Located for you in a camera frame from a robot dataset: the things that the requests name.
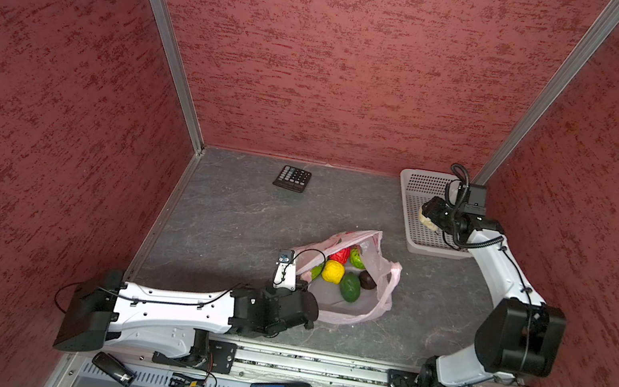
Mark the beige fruit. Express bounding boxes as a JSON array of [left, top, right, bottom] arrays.
[[418, 212, 439, 232]]

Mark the dark green avocado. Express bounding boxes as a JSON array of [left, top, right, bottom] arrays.
[[339, 272, 362, 303]]

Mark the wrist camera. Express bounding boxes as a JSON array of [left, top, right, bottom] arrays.
[[455, 183, 487, 217], [272, 249, 297, 291]]

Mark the right aluminium corner post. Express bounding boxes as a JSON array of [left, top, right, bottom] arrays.
[[475, 0, 619, 185]]

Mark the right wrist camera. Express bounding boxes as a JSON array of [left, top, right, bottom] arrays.
[[455, 183, 487, 217]]

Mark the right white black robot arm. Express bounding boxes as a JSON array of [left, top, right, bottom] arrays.
[[414, 197, 568, 387]]

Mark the white plastic basket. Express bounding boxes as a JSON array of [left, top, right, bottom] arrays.
[[400, 168, 471, 260]]

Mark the aluminium corner post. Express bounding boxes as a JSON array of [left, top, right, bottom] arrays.
[[149, 0, 206, 158], [475, 0, 619, 185]]

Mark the pink plastic bag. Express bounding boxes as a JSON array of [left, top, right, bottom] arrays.
[[292, 230, 402, 325]]

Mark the yellow fruit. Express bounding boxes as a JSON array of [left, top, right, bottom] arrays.
[[321, 259, 346, 284]]

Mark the black small device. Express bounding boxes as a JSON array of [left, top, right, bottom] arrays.
[[92, 352, 137, 387]]

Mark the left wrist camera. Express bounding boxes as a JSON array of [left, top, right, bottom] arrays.
[[272, 249, 297, 291]]

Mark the dark brown fruit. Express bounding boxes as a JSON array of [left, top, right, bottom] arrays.
[[358, 270, 378, 290]]

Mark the light green fruit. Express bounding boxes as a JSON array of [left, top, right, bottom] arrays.
[[310, 264, 324, 280], [349, 247, 366, 271]]

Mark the black calculator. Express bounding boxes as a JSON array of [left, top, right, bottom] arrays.
[[273, 165, 312, 193]]

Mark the red fruit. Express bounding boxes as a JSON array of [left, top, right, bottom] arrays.
[[329, 247, 351, 265]]

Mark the left aluminium corner post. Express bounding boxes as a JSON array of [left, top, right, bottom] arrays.
[[149, 0, 206, 158]]

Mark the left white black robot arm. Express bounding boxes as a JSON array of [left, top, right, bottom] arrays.
[[52, 270, 319, 359]]

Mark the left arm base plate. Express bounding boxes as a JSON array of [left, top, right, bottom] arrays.
[[152, 340, 238, 375]]

